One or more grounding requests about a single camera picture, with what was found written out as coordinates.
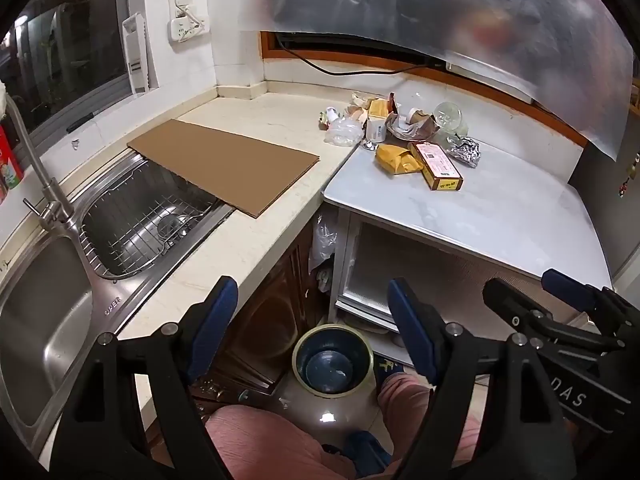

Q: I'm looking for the brown cardboard sheet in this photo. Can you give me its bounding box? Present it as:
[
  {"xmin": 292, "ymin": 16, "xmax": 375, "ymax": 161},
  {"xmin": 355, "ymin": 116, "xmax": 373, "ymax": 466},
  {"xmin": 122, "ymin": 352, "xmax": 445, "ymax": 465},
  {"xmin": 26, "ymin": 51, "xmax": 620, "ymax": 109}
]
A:
[{"xmin": 128, "ymin": 119, "xmax": 319, "ymax": 218}]

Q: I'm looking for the wire dish rack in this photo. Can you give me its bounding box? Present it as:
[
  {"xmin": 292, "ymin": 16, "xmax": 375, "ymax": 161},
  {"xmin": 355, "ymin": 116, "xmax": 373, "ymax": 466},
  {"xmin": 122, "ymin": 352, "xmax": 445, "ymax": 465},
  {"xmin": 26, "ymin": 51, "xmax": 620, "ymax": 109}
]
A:
[{"xmin": 79, "ymin": 155, "xmax": 232, "ymax": 280}]

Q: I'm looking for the white milk carton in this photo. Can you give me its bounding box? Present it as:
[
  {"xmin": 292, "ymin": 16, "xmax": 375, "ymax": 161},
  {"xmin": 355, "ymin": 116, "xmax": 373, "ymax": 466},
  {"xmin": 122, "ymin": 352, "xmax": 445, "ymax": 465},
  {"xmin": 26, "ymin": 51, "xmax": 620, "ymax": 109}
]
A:
[{"xmin": 366, "ymin": 116, "xmax": 387, "ymax": 144}]

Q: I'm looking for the white wall power socket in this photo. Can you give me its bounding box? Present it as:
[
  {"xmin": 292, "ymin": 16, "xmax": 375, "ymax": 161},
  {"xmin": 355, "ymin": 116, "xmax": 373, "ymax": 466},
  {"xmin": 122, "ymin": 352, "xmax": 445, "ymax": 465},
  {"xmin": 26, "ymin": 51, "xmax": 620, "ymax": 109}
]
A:
[{"xmin": 167, "ymin": 0, "xmax": 209, "ymax": 44}]

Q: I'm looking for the blue slipper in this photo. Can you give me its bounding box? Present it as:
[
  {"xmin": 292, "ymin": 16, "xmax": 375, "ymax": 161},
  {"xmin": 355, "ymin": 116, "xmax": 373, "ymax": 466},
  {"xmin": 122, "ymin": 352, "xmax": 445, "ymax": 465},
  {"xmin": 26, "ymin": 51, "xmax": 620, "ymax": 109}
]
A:
[{"xmin": 322, "ymin": 430, "xmax": 392, "ymax": 479}]

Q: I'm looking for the black power cable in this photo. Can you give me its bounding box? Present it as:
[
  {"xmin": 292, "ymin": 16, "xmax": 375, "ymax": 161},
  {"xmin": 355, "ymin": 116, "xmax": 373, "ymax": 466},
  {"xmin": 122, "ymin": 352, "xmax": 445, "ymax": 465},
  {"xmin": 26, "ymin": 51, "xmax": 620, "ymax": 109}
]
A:
[{"xmin": 273, "ymin": 32, "xmax": 446, "ymax": 77}]

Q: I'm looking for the brown wooden cabinet door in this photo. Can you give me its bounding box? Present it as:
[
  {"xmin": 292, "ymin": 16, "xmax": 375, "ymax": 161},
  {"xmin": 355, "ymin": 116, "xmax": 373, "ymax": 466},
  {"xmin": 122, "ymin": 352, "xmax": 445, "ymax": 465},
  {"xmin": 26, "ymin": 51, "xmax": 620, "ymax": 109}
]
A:
[{"xmin": 192, "ymin": 222, "xmax": 323, "ymax": 403}]

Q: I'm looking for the yellow paper bag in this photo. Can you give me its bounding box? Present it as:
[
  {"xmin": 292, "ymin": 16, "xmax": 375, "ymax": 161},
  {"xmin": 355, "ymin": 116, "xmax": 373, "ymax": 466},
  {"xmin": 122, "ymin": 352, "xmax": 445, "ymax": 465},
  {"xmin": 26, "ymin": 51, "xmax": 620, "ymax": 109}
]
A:
[{"xmin": 375, "ymin": 144, "xmax": 423, "ymax": 176}]

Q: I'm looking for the clear plastic bag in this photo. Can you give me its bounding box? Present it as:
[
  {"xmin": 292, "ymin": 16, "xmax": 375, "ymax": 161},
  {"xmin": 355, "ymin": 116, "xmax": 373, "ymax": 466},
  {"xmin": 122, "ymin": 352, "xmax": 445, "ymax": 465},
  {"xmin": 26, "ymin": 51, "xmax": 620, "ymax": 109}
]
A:
[
  {"xmin": 308, "ymin": 204, "xmax": 338, "ymax": 292},
  {"xmin": 324, "ymin": 117, "xmax": 364, "ymax": 148}
]

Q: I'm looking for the aluminium foil ball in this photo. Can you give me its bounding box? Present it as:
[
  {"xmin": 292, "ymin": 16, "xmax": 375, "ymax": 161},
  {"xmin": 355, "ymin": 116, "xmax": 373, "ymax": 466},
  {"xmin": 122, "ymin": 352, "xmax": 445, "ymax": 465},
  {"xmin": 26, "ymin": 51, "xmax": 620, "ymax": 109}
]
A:
[{"xmin": 445, "ymin": 136, "xmax": 482, "ymax": 168}]

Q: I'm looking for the stainless steel sink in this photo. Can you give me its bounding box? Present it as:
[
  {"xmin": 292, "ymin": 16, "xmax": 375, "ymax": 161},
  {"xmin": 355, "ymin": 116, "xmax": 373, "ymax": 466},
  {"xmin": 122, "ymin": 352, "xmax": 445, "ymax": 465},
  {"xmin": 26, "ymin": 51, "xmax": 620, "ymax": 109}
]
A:
[{"xmin": 0, "ymin": 150, "xmax": 234, "ymax": 455}]

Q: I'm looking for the translucent plastic wall film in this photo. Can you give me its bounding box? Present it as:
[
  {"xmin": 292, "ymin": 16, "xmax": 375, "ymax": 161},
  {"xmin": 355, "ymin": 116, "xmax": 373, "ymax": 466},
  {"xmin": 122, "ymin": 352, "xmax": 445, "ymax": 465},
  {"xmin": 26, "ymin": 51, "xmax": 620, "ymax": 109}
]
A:
[{"xmin": 240, "ymin": 0, "xmax": 634, "ymax": 157}]

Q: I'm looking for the chrome kitchen faucet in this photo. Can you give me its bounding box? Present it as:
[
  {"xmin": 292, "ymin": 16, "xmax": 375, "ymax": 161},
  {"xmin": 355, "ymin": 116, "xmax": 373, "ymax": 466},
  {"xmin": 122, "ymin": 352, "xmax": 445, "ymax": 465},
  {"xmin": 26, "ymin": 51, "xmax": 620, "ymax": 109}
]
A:
[{"xmin": 2, "ymin": 93, "xmax": 74, "ymax": 231}]

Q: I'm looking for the clear glass jar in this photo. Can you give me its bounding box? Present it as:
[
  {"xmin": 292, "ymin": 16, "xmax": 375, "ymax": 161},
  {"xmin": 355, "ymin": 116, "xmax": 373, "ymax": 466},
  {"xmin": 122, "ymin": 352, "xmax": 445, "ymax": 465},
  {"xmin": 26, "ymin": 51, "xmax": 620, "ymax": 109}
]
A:
[{"xmin": 433, "ymin": 101, "xmax": 469, "ymax": 138}]

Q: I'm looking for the cream paper bag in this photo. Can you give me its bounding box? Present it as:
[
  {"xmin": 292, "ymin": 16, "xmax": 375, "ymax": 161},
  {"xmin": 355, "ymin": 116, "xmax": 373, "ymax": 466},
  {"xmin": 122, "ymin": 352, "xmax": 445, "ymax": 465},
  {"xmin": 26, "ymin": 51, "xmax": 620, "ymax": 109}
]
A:
[{"xmin": 385, "ymin": 108, "xmax": 439, "ymax": 142}]

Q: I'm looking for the yellow rectangular food box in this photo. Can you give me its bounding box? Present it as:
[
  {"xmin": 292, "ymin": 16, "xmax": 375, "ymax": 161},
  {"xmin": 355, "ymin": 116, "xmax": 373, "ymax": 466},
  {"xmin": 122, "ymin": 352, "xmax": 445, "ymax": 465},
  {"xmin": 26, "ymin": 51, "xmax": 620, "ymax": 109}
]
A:
[{"xmin": 409, "ymin": 142, "xmax": 463, "ymax": 191}]

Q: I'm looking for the green white wrapper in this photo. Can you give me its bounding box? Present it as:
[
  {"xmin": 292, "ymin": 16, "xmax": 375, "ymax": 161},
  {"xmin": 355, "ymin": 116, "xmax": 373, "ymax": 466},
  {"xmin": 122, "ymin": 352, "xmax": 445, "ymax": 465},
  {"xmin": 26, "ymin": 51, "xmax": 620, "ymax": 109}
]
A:
[{"xmin": 318, "ymin": 106, "xmax": 341, "ymax": 131}]

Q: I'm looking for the brown ceramic jar bin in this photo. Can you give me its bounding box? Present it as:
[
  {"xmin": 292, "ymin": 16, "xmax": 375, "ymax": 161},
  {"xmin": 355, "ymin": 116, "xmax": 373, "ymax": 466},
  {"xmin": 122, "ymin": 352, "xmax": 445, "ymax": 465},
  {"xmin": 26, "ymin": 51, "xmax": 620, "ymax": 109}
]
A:
[{"xmin": 267, "ymin": 324, "xmax": 378, "ymax": 448}]

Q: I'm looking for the red seasoning box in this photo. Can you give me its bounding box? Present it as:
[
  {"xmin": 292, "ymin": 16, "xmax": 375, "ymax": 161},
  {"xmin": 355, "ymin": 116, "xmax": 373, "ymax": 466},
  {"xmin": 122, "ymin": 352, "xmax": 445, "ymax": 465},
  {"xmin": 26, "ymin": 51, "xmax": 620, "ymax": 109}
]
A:
[{"xmin": 0, "ymin": 127, "xmax": 24, "ymax": 191}]

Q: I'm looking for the hanging clear plastic bag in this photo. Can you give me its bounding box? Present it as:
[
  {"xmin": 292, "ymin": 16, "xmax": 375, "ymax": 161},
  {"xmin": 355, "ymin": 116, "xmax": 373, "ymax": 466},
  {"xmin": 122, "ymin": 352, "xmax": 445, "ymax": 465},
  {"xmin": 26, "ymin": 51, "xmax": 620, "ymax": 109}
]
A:
[{"xmin": 308, "ymin": 204, "xmax": 338, "ymax": 292}]

